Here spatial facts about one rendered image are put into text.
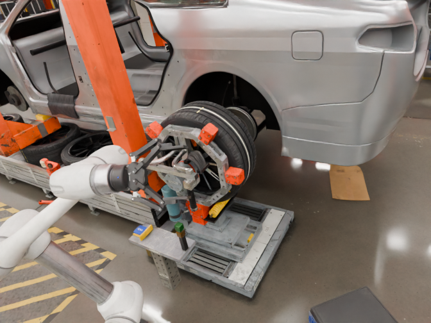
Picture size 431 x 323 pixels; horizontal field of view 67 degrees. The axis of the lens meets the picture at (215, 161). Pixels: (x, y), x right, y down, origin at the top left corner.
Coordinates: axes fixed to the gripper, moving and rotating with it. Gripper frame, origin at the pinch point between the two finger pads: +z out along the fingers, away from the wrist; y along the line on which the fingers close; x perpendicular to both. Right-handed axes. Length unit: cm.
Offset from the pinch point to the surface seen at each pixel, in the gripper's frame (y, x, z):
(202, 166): -8, -86, -21
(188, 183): 1, -80, -28
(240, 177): -1, -99, -4
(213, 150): -17, -93, -16
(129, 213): 20, -167, -114
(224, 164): -9, -96, -12
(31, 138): -65, -200, -247
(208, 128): -28, -86, -16
